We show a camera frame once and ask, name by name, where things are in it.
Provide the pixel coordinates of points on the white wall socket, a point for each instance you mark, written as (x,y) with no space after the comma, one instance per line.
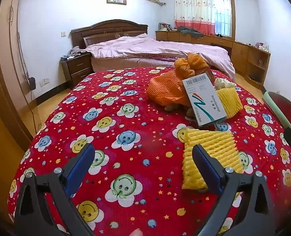
(44,81)

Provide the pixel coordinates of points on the barred window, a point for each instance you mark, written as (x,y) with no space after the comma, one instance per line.
(222,12)

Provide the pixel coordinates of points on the crumpled clothes on nightstand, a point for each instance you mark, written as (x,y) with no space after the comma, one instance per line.
(74,52)

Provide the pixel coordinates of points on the white teal medicine box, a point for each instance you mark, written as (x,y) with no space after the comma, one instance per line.
(204,103)

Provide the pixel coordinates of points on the brown carton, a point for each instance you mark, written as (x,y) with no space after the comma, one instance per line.
(209,73)

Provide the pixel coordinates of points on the red bin with green rim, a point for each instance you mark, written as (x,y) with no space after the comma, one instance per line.
(287,108)

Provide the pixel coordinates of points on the person's left hand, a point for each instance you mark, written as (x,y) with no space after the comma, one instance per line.
(136,232)

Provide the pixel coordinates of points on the dark grey clothes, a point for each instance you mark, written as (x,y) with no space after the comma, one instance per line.
(189,30)

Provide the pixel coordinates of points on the wooden bed with pink blanket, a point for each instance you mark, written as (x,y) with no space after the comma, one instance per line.
(148,46)

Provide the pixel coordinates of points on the wooden corner shelf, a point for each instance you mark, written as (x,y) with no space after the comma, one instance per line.
(257,64)

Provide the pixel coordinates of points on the orange mesh bag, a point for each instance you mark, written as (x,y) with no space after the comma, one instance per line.
(165,88)

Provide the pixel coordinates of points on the black power adapter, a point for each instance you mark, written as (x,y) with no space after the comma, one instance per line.
(32,83)

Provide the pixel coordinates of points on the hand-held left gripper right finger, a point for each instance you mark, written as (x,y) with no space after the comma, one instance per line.
(209,169)

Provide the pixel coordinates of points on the cream and red curtain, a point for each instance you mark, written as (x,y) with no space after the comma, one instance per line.
(193,7)

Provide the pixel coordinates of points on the glass jar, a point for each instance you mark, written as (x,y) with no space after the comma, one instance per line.
(260,62)

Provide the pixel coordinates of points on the white foam net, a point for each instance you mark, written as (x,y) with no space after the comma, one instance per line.
(222,83)

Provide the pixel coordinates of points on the wooden wardrobe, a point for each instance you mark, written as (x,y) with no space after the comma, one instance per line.
(3,83)

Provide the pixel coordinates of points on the yellow foam fruit net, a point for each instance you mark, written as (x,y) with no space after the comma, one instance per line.
(230,100)
(214,137)

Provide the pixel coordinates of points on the bottles and jars group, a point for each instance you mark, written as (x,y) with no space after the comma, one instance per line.
(262,46)

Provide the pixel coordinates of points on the red smiley flower printed blanket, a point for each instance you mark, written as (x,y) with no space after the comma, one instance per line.
(135,125)

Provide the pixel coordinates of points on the dark wooden nightstand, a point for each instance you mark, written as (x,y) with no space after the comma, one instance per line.
(78,67)

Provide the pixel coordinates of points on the long wooden cabinet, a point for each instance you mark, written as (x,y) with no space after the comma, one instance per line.
(219,43)

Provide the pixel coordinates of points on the bed with brown base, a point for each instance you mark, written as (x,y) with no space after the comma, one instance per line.
(116,62)

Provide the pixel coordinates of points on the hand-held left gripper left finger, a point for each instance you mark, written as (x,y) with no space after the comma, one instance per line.
(78,169)

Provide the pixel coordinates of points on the dark wooden headboard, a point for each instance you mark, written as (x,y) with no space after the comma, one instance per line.
(103,30)

